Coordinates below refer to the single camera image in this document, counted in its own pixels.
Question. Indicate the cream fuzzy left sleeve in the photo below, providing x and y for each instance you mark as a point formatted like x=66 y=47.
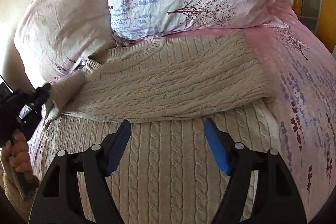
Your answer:
x=23 y=207

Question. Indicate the left hand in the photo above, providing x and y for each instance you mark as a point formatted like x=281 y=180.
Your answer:
x=17 y=154

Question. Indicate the beige cable knit sweater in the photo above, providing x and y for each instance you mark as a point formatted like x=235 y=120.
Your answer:
x=166 y=88

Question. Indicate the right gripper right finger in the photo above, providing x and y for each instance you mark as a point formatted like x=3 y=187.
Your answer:
x=277 y=198

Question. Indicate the pink floral bed sheet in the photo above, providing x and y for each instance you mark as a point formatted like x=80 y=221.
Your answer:
x=300 y=122

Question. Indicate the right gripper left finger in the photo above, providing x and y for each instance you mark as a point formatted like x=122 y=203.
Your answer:
x=58 y=198

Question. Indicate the pale pink floral pillow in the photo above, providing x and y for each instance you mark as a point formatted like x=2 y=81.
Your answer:
x=55 y=37

